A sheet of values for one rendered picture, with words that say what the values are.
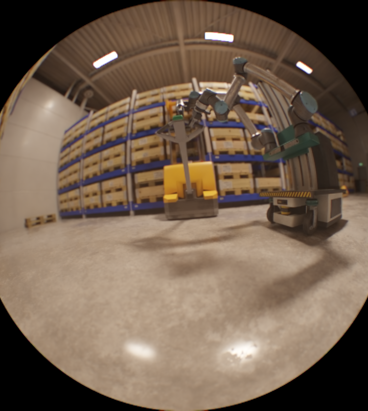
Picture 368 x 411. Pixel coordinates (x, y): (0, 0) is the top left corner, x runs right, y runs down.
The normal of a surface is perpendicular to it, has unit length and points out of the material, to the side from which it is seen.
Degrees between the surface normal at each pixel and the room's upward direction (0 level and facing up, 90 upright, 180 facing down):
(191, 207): 90
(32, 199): 90
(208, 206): 90
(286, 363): 0
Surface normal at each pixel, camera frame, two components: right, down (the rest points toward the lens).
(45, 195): 0.99, -0.08
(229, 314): -0.09, -0.99
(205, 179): -0.11, -0.20
